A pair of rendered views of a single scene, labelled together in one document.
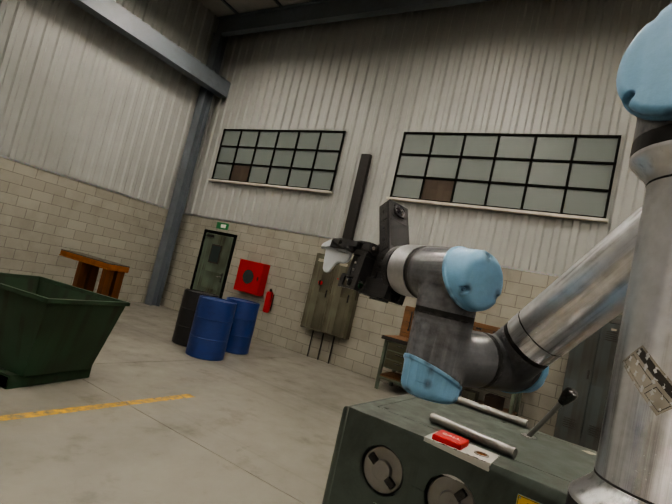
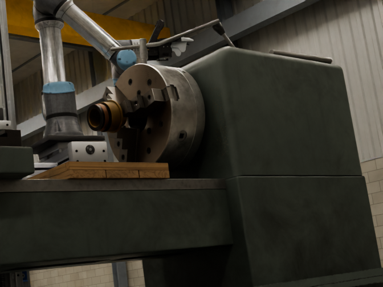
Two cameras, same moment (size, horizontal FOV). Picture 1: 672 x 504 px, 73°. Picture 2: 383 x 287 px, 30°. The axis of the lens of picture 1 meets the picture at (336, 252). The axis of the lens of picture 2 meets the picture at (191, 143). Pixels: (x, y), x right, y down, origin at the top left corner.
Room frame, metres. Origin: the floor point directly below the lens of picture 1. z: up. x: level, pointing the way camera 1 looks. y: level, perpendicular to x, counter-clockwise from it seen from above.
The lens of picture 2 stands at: (1.47, -2.76, 0.58)
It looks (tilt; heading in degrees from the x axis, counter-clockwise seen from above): 11 degrees up; 104
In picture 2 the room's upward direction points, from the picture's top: 8 degrees counter-clockwise
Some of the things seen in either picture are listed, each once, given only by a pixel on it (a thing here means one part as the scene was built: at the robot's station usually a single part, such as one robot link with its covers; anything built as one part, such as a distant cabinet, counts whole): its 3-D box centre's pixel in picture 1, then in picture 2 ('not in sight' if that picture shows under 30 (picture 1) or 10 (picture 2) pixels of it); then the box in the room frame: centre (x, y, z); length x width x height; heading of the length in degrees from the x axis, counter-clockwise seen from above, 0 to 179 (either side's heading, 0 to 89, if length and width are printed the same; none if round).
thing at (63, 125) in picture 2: not in sight; (62, 129); (0.41, -0.40, 1.21); 0.15 x 0.15 x 0.10
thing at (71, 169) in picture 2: not in sight; (82, 184); (0.74, -1.03, 0.89); 0.36 x 0.30 x 0.04; 146
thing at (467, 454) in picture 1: (458, 459); not in sight; (0.93, -0.34, 1.23); 0.13 x 0.08 x 0.06; 56
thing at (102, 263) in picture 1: (87, 284); not in sight; (8.37, 4.31, 0.50); 1.61 x 0.44 x 1.00; 58
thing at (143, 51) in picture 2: not in sight; (144, 57); (0.89, -0.82, 1.26); 0.02 x 0.02 x 0.12
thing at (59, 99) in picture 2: not in sight; (59, 99); (0.41, -0.39, 1.33); 0.13 x 0.12 x 0.14; 119
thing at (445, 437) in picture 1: (450, 441); not in sight; (0.94, -0.31, 1.26); 0.06 x 0.06 x 0.02; 56
